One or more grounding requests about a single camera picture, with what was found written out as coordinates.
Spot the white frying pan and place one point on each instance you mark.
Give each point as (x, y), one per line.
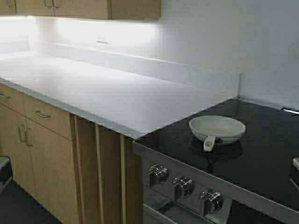
(214, 130)

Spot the robot base right corner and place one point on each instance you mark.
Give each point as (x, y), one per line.
(294, 172)

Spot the robot base left corner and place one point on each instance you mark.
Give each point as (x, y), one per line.
(6, 173)

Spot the left chrome stove knob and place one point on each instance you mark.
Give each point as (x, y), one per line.
(157, 175)

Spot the chrome stove knob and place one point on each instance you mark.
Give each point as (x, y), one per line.
(157, 175)
(210, 202)
(182, 187)

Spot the middle chrome stove knob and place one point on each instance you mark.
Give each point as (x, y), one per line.
(182, 187)

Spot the wooden lower base cabinets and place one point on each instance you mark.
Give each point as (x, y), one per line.
(79, 171)

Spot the right chrome stove knob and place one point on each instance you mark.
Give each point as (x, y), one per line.
(210, 202)

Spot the black glass stove cooktop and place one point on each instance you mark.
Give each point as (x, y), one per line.
(260, 161)

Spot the wooden upper wall cabinets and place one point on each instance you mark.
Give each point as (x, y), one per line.
(87, 9)

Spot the right cabinet door handle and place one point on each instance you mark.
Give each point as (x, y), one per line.
(27, 137)

